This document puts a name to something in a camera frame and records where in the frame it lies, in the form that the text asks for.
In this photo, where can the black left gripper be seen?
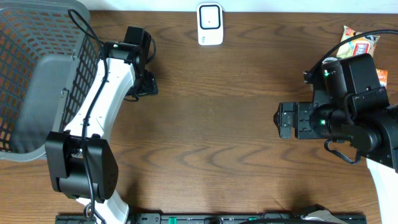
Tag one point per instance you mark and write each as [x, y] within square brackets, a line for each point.
[148, 86]

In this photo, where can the grey plastic shopping basket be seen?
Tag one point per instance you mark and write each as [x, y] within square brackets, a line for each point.
[48, 65]

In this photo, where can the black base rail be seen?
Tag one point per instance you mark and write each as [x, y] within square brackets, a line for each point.
[321, 216]

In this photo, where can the dark green round-label pack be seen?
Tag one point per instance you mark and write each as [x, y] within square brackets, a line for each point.
[330, 60]

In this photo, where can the orange tissue pack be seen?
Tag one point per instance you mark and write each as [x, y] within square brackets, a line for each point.
[382, 76]

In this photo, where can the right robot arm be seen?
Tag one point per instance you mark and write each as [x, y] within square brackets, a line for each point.
[372, 136]

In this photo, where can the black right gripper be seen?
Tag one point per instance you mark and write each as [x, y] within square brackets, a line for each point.
[300, 129]

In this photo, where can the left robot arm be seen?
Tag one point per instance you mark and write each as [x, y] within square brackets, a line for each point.
[81, 163]

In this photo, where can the white barcode scanner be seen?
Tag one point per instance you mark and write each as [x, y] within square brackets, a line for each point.
[210, 24]

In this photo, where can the large beige snack bag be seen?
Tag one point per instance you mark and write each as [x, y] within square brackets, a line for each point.
[362, 45]

